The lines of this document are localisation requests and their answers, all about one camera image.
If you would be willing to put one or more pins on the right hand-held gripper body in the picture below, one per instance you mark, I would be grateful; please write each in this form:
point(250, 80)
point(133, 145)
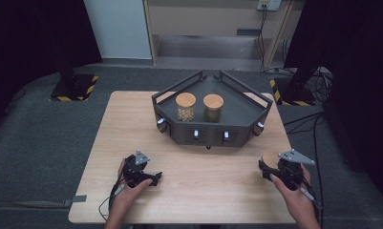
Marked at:
point(289, 173)

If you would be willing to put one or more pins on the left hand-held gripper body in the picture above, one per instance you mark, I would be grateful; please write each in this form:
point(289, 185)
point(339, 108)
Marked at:
point(135, 171)

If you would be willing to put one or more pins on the black corner shelf rack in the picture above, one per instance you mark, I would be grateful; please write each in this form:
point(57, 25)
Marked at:
point(240, 109)

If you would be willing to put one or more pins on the person's left hand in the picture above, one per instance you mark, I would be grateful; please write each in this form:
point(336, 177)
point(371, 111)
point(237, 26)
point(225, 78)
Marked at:
point(127, 197)

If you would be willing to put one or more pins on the person's right hand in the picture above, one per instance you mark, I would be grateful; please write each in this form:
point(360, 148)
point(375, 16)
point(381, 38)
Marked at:
point(295, 203)

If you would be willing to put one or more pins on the grey tape strip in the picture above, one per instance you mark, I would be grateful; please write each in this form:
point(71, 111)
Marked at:
point(75, 199)

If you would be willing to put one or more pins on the striped black stand base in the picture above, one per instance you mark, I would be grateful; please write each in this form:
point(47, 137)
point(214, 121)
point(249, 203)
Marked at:
point(299, 102)
point(60, 95)

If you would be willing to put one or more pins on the black curtain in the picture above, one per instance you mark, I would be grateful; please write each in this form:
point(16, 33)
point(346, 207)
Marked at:
point(26, 38)
point(361, 63)

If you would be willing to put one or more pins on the white panel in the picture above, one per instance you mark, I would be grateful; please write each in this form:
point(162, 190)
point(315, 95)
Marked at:
point(119, 28)

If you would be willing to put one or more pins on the light wooden cabinet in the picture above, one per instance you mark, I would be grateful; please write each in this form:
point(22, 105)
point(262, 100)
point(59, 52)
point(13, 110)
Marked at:
point(208, 19)

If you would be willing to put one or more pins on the black stand post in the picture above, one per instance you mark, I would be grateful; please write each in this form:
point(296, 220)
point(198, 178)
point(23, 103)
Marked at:
point(303, 73)
point(66, 73)

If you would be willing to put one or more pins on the white wall power outlet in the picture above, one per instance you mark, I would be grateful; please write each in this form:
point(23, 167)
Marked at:
point(268, 4)

